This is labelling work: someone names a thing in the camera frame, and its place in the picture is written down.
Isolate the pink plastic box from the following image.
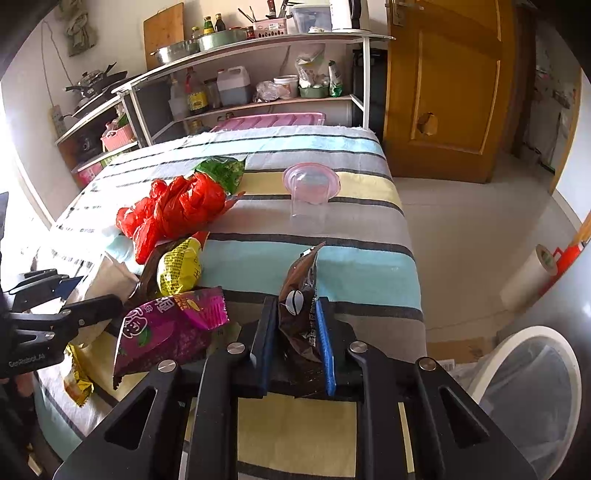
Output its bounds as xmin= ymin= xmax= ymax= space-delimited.
xmin=71 ymin=161 xmax=105 ymax=188

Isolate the clear plastic bottle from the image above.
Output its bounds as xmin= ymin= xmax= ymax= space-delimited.
xmin=168 ymin=78 xmax=190 ymax=119

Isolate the white electric kettle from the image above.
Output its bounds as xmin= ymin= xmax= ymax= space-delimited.
xmin=330 ymin=0 xmax=370 ymax=32

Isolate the clear storage container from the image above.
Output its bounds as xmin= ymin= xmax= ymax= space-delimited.
xmin=288 ymin=4 xmax=333 ymax=34

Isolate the black wok with lid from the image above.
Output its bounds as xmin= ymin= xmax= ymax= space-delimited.
xmin=65 ymin=62 xmax=127 ymax=100

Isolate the dark brown wrapper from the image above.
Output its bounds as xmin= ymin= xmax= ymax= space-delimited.
xmin=137 ymin=237 xmax=185 ymax=301

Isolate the small pink basket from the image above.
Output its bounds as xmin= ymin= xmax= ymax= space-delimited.
xmin=100 ymin=124 xmax=136 ymax=152

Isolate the white jug dark liquid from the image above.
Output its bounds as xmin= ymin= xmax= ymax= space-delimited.
xmin=217 ymin=66 xmax=252 ymax=107

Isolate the brown snack packet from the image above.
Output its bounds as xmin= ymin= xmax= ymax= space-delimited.
xmin=278 ymin=241 xmax=328 ymax=398

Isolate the red plastic object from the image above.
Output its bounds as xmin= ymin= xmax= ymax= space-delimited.
xmin=551 ymin=231 xmax=591 ymax=278

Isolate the white shelf rack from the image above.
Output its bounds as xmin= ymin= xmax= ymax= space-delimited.
xmin=55 ymin=28 xmax=396 ymax=148

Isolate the green white packet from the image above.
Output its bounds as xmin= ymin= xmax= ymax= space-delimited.
xmin=328 ymin=60 xmax=345 ymax=97

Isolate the pink utensil basket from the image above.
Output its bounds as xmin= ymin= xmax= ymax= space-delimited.
xmin=253 ymin=17 xmax=288 ymax=37

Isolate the striped cloth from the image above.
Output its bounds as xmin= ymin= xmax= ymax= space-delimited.
xmin=34 ymin=124 xmax=428 ymax=480

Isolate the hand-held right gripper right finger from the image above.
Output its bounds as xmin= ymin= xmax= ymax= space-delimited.
xmin=316 ymin=298 xmax=539 ymax=480

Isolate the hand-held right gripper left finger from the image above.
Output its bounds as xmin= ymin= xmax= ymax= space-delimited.
xmin=53 ymin=296 xmax=278 ymax=480

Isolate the white trash bin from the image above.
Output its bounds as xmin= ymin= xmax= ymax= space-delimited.
xmin=455 ymin=325 xmax=583 ymax=469

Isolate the clear plastic cup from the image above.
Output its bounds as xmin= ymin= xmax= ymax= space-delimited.
xmin=288 ymin=178 xmax=329 ymax=232

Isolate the wooden door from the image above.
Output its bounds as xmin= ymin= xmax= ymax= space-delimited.
xmin=383 ymin=0 xmax=515 ymax=184

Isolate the hanging cloth bag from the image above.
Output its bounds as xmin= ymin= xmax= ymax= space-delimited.
xmin=55 ymin=0 xmax=99 ymax=58

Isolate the metal basin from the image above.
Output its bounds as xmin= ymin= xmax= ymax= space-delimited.
xmin=150 ymin=39 xmax=200 ymax=65

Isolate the crumpled clear plastic bag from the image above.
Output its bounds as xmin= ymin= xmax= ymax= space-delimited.
xmin=254 ymin=80 xmax=291 ymax=103

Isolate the green snack packet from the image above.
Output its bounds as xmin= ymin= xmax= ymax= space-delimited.
xmin=193 ymin=156 xmax=246 ymax=195

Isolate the yellow label oil bottle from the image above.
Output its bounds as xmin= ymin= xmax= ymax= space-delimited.
xmin=186 ymin=67 xmax=208 ymax=116

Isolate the gold snack wrapper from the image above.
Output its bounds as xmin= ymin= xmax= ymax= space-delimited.
xmin=64 ymin=344 xmax=95 ymax=409

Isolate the flat cardboard sheet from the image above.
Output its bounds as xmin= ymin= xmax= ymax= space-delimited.
xmin=427 ymin=337 xmax=497 ymax=366

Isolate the wooden cutting board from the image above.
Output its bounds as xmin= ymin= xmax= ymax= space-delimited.
xmin=143 ymin=2 xmax=184 ymax=70

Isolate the white paper roll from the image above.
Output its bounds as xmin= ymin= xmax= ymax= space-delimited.
xmin=500 ymin=244 xmax=561 ymax=311

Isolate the white plastic bag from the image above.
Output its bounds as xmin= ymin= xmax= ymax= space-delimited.
xmin=295 ymin=51 xmax=326 ymax=86

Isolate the purple snack packet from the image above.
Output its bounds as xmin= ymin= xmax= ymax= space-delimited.
xmin=112 ymin=286 xmax=230 ymax=391

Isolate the red plastic bag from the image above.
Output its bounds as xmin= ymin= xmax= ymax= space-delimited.
xmin=115 ymin=172 xmax=228 ymax=265

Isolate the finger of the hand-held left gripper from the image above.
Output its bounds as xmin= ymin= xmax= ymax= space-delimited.
xmin=9 ymin=270 xmax=85 ymax=303
xmin=9 ymin=294 xmax=124 ymax=342

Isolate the yellow snack packet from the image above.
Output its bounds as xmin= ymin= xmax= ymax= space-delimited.
xmin=157 ymin=231 xmax=211 ymax=297

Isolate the pink plastic cup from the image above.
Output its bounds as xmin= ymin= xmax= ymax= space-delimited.
xmin=283 ymin=162 xmax=341 ymax=205

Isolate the white plastic tub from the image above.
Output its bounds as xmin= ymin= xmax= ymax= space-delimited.
xmin=273 ymin=75 xmax=300 ymax=99

